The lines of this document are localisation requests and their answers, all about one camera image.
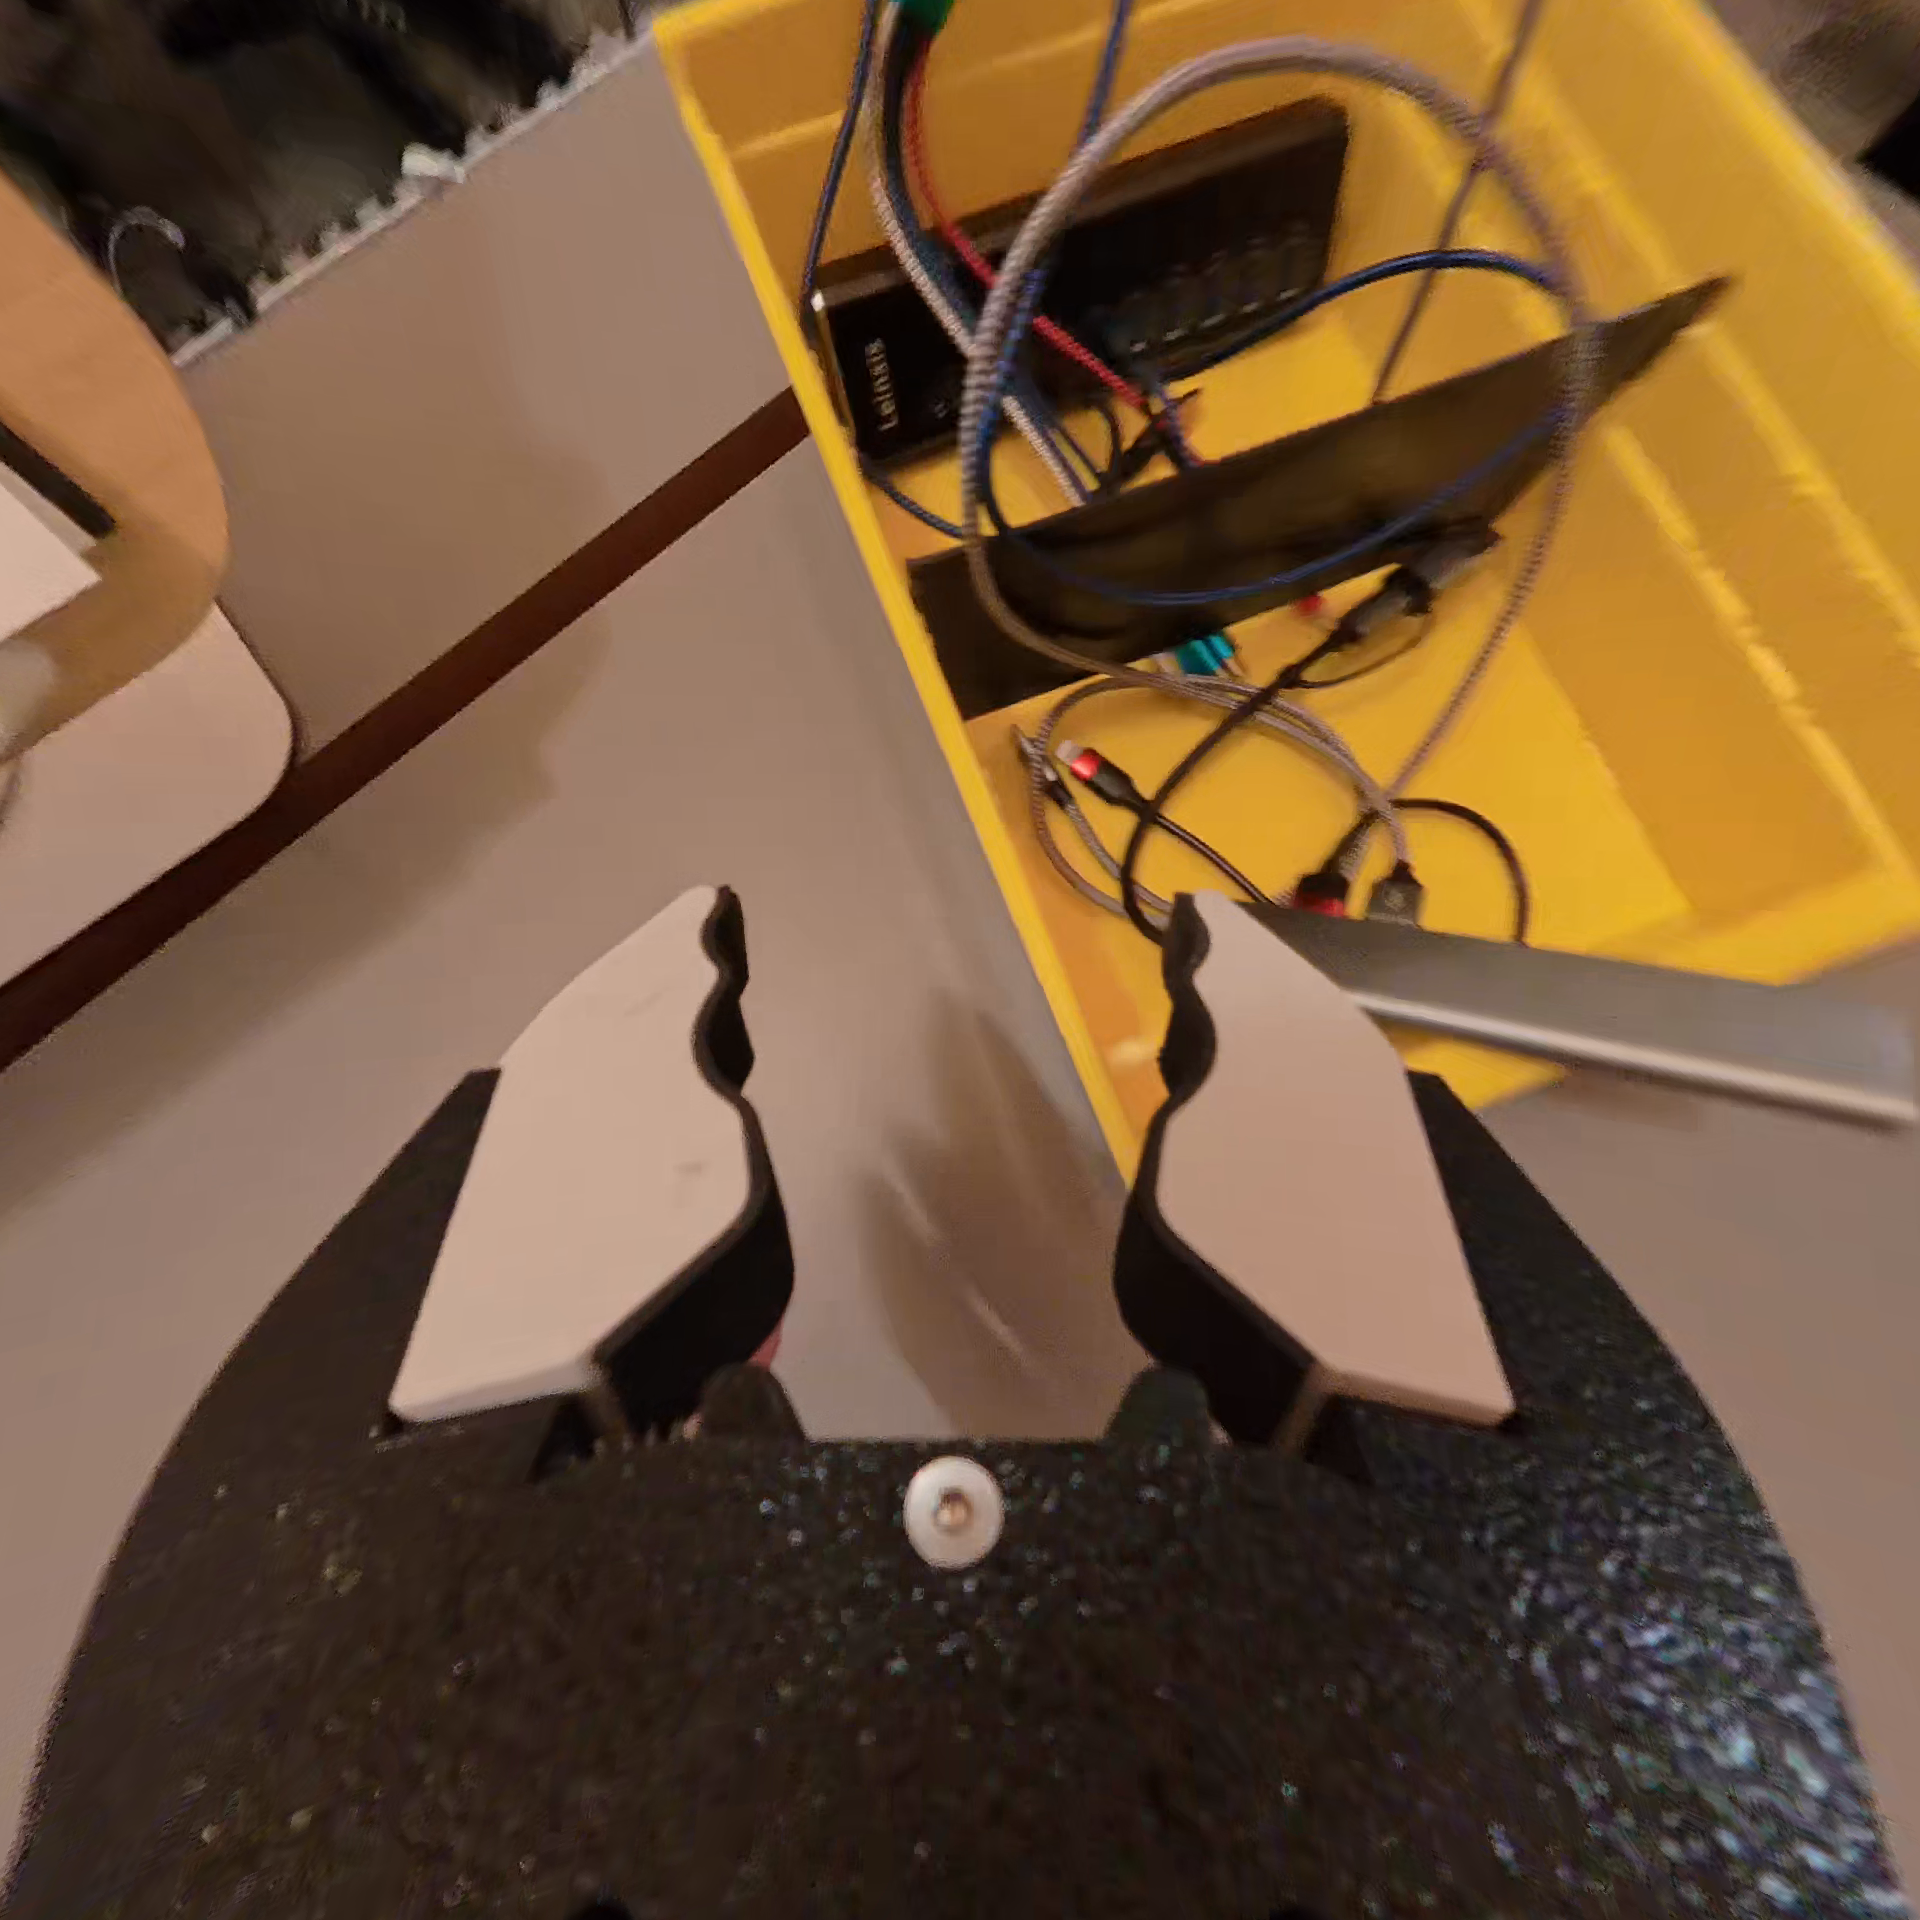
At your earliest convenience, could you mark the grey cable with red tip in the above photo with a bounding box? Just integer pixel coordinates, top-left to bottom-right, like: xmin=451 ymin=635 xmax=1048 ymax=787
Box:
xmin=1016 ymin=675 xmax=1413 ymax=924

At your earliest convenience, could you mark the grey braided usb cable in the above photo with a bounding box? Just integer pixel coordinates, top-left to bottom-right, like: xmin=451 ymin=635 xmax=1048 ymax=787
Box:
xmin=961 ymin=36 xmax=1601 ymax=924

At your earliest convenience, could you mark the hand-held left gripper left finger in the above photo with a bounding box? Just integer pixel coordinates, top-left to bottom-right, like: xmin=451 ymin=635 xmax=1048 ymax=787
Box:
xmin=386 ymin=884 xmax=798 ymax=1442

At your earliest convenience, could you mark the cable with teal plug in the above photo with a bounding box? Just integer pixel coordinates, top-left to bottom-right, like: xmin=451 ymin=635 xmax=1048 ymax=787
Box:
xmin=810 ymin=0 xmax=1575 ymax=681

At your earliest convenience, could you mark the grey usb hub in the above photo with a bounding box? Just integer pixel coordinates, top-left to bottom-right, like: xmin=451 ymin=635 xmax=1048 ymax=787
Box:
xmin=1242 ymin=900 xmax=1920 ymax=1131

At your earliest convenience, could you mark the yellow plastic bin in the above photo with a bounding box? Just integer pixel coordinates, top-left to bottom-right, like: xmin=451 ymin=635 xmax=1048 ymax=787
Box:
xmin=652 ymin=0 xmax=1920 ymax=1191

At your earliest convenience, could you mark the black printed usb hub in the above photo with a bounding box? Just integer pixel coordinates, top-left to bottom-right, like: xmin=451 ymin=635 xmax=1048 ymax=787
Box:
xmin=807 ymin=97 xmax=1353 ymax=468

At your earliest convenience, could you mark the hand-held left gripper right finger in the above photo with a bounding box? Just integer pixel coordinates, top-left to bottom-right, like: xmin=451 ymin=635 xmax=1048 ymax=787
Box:
xmin=1111 ymin=892 xmax=1518 ymax=1465

